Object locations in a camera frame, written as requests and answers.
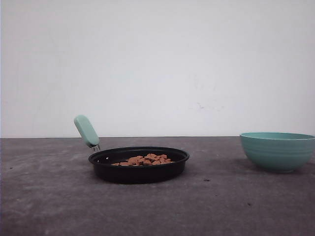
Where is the brown beef cubes pile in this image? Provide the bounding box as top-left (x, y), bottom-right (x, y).
top-left (112, 153), bottom-right (173, 166)

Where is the black frying pan green handle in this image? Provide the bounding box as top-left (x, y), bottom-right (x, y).
top-left (74, 115), bottom-right (189, 184)

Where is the teal ceramic bowl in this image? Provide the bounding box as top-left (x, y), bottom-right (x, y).
top-left (240, 132), bottom-right (315, 173)

